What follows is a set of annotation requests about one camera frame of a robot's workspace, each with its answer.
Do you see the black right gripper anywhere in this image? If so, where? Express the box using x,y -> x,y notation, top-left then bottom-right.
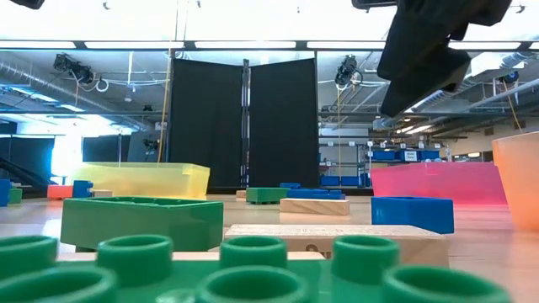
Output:
376,0 -> 513,119

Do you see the white ceiling air unit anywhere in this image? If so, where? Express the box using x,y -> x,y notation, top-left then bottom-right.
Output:
470,51 -> 526,77

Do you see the metal storage shelf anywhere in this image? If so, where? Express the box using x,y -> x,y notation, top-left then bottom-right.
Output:
318,138 -> 444,184

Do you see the pink translucent plastic bin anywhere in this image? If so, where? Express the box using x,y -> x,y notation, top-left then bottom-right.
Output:
370,162 -> 509,206

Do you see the blue low crate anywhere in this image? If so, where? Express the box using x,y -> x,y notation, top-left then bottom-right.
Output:
319,175 -> 374,188

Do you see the orange translucent plastic bin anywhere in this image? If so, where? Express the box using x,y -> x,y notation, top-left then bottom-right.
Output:
491,131 -> 539,231

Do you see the yellow translucent plastic bin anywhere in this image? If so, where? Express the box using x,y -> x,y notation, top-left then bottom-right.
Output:
69,162 -> 211,199

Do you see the black monitor panel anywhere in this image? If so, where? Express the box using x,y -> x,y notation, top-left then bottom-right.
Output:
82,134 -> 132,163

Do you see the orange plastic brick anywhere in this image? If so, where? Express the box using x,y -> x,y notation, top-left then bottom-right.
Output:
46,184 -> 74,200

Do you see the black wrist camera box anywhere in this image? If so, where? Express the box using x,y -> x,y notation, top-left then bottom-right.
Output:
351,0 -> 399,10

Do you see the blue cable reel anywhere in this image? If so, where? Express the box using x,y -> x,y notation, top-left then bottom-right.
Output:
499,69 -> 522,85

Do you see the yellow hanging cord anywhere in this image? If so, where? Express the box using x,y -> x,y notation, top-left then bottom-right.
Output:
502,79 -> 524,132

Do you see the yellow hanging rope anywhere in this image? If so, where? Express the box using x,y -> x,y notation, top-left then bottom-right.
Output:
157,48 -> 174,163

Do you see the black tripod camera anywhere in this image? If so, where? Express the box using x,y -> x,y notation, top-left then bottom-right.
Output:
142,136 -> 161,156

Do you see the black diagonal rail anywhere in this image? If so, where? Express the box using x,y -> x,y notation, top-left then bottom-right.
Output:
0,156 -> 51,191

